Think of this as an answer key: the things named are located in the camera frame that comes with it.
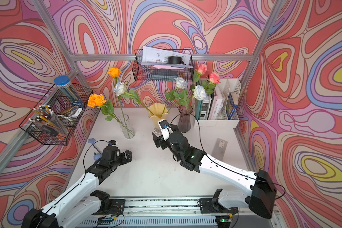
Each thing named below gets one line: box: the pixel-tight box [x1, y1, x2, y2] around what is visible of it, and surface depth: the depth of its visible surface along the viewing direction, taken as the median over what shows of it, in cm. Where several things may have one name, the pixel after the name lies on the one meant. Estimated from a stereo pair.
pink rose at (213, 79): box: [201, 71, 222, 95], surface depth 78 cm
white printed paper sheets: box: [142, 46, 192, 65], surface depth 88 cm
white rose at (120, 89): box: [113, 81, 153, 115], surface depth 73 cm
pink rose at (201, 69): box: [192, 63, 209, 83], surface depth 85 cm
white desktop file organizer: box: [193, 77, 242, 128], surface depth 103 cm
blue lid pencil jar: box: [53, 75, 85, 108], surface depth 76 cm
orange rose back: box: [107, 66, 123, 84], surface depth 83 cm
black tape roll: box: [167, 56, 187, 66], surface depth 84 cm
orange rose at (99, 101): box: [86, 93, 135, 138], surface depth 76 cm
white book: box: [208, 84, 224, 121], surface depth 95 cm
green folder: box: [195, 99, 204, 121], surface depth 93 cm
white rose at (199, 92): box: [191, 84, 207, 101], surface depth 70 cm
